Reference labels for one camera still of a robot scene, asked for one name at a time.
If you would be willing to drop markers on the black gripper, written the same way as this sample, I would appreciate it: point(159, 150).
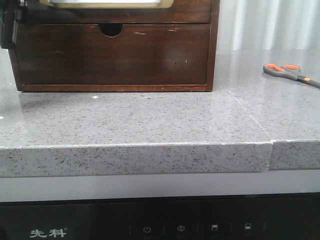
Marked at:
point(12, 12)

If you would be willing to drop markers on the grey orange handled scissors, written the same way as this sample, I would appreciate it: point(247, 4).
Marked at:
point(289, 71)

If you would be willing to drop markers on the dark brown wooden cabinet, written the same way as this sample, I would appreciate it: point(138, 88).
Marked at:
point(112, 30)

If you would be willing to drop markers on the white corrugated back panel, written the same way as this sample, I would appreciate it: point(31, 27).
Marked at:
point(268, 25)

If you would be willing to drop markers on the black appliance control panel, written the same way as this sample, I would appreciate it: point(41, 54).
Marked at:
point(293, 216)

